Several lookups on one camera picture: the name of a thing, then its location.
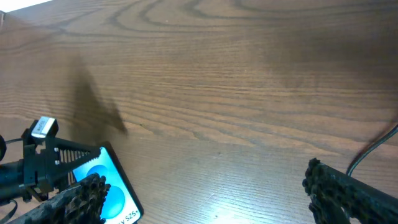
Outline blue Galaxy smartphone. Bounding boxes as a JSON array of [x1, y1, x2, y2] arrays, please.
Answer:
[[73, 142, 144, 224]]

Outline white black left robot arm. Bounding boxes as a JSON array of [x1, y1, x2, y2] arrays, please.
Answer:
[[1, 129, 110, 223]]

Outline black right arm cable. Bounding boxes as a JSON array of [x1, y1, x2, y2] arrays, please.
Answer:
[[345, 124, 398, 177]]

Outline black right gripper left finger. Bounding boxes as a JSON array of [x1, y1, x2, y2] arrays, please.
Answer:
[[11, 173, 111, 224]]

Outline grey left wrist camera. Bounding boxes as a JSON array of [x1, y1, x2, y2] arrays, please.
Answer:
[[31, 116, 58, 139]]

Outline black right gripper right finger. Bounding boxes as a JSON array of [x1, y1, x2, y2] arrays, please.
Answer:
[[302, 158, 397, 223]]

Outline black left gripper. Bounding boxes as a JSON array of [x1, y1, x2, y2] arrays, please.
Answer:
[[20, 128, 101, 202]]

